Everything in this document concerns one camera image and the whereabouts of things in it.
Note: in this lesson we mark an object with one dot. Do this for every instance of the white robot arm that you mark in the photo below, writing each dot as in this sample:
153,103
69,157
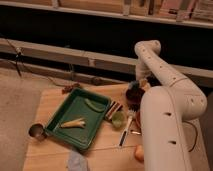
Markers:
163,108

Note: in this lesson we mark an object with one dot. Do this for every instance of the dark purple bowl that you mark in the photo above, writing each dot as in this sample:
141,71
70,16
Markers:
134,96

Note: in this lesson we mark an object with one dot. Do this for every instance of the red brown bowl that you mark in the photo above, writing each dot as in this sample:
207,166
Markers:
137,120

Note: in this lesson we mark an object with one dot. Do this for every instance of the green pea pod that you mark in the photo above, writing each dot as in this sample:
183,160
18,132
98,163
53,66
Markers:
92,106

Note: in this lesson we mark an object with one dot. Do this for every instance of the small green cup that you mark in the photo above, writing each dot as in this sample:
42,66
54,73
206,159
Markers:
118,119

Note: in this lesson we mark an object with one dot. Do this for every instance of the brown toy near tray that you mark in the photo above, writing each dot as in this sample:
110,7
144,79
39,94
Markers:
69,88

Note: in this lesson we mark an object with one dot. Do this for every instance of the green rectangular tray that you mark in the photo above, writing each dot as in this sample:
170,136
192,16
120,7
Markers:
74,107

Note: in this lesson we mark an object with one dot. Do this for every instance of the yellow orange toy fruit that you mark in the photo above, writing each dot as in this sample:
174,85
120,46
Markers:
139,153

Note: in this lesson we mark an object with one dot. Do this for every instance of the grey cloth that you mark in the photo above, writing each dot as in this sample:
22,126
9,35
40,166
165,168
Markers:
77,162

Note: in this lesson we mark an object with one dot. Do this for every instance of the small metal cup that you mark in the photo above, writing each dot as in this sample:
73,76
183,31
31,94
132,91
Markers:
37,131

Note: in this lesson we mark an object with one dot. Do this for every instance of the white handled brush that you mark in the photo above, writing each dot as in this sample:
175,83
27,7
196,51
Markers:
130,116

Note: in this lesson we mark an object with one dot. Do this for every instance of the wooden rail frame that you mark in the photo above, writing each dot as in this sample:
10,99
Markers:
76,56

